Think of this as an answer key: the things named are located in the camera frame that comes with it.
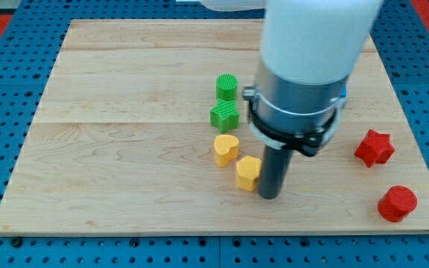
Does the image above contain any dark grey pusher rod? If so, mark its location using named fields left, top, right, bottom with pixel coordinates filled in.
left=257, top=146, right=293, bottom=200

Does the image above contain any red star block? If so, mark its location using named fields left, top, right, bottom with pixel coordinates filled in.
left=354, top=130, right=395, bottom=168

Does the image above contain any green star block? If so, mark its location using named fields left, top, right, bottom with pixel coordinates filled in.
left=210, top=99, right=239, bottom=133

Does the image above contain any green cylinder block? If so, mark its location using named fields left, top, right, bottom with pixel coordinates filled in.
left=215, top=74, right=238, bottom=101

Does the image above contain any yellow heart block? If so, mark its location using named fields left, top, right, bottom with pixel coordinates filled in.
left=214, top=134, right=240, bottom=168

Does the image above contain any wooden board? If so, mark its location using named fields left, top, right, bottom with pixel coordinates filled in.
left=0, top=19, right=429, bottom=237

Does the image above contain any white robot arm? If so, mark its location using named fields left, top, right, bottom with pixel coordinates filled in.
left=199, top=0, right=383, bottom=200

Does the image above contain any red cylinder block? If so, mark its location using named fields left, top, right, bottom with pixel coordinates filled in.
left=377, top=185, right=418, bottom=223

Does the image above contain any silver flange with black clamp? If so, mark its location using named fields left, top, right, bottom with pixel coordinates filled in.
left=243, top=62, right=347, bottom=157

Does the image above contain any yellow hexagon block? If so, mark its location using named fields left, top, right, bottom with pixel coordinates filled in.
left=236, top=156, right=261, bottom=191

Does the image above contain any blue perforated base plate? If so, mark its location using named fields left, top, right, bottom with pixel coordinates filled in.
left=0, top=0, right=429, bottom=267

